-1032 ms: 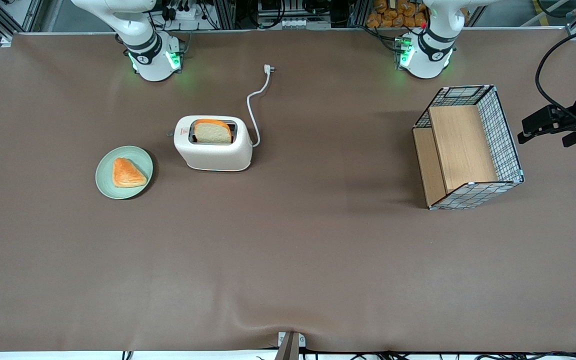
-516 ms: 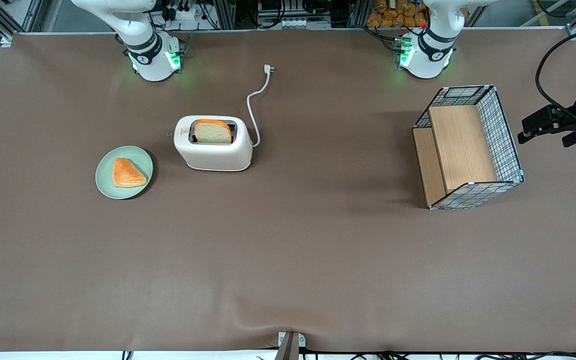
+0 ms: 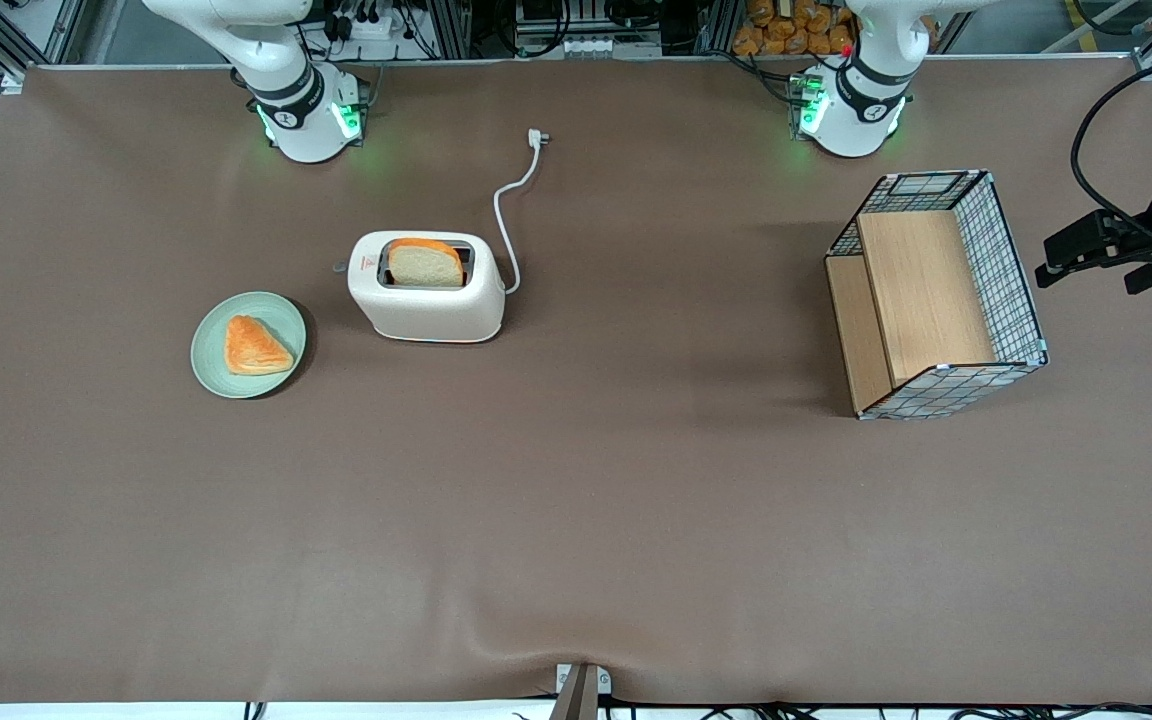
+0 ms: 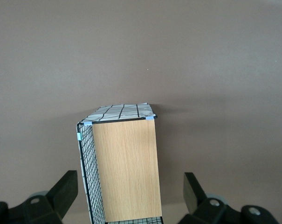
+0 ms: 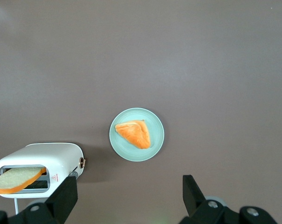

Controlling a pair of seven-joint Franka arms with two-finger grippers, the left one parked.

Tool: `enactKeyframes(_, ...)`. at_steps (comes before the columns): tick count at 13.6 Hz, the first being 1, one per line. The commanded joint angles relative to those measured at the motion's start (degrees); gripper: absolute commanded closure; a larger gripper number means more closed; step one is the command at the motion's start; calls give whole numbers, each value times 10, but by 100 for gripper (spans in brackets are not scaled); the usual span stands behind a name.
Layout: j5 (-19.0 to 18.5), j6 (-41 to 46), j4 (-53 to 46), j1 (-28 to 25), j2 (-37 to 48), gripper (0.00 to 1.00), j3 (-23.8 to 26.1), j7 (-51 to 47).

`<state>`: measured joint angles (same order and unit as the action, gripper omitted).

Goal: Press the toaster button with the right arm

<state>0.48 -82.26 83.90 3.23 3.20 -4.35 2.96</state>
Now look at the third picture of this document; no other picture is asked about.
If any white toaster cord with plug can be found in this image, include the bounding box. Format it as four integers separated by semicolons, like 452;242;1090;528
492;128;551;295

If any brown table cover mat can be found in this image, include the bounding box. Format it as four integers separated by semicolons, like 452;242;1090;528
0;55;1152;706

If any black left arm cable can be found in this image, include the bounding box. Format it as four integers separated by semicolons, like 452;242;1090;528
1070;48;1152;251

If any black wire basket, checked liner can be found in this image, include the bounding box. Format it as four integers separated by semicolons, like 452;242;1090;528
824;169;1049;421

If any metal table edge bracket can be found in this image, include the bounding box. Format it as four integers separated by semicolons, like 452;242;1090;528
554;663;613;720

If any pale green round plate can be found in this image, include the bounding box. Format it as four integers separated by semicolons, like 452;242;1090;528
190;292;308;400

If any bread slice with orange crust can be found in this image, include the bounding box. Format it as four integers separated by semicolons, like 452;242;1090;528
388;238;465;289

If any pile of orange bread rolls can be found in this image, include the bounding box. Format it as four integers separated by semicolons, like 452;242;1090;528
733;0;857;57

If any white two-slot toaster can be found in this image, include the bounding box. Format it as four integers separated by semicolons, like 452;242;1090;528
334;230;507;344

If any light wooden shelf insert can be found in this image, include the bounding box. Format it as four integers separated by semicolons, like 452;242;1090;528
826;210;997;413

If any white connector strip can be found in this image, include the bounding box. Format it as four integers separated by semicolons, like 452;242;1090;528
516;35;663;59

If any white power strip with plugs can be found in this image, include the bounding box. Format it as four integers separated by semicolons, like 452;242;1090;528
324;0;417;41

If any orange triangular pastry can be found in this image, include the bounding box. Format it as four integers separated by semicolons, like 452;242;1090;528
225;315;295;377

